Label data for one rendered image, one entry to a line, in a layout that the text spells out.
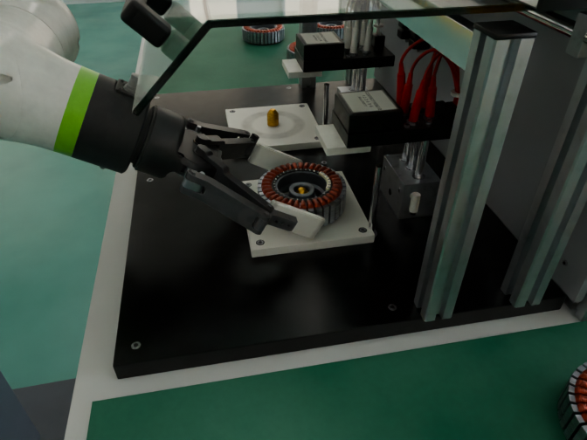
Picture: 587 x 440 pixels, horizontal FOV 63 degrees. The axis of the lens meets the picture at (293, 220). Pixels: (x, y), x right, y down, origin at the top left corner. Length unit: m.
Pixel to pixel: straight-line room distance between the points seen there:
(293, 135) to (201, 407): 0.47
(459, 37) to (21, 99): 0.38
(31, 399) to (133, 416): 1.03
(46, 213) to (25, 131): 1.64
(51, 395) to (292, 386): 1.07
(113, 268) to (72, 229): 1.41
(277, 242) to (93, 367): 0.23
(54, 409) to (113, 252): 0.86
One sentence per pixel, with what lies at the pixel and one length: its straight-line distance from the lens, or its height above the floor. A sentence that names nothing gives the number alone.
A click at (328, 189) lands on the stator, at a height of 0.82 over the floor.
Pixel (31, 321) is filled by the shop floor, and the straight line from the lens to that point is 1.71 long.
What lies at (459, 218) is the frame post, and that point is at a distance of 0.43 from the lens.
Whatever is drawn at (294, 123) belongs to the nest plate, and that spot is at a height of 0.78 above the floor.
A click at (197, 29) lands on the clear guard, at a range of 0.33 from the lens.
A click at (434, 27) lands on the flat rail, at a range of 0.46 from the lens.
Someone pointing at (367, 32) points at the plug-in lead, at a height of 0.93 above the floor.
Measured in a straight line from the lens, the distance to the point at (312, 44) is 0.76.
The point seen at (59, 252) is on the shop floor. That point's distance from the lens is 1.93.
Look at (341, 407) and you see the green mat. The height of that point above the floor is 0.75.
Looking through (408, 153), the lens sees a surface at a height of 0.84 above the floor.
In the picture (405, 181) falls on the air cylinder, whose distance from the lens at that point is 0.61.
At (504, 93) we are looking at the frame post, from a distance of 0.39.
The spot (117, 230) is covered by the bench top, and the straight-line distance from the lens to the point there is 0.68.
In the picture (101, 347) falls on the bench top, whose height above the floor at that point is 0.75.
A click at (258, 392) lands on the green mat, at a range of 0.47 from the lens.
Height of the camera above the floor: 1.15
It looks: 37 degrees down
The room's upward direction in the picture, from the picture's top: straight up
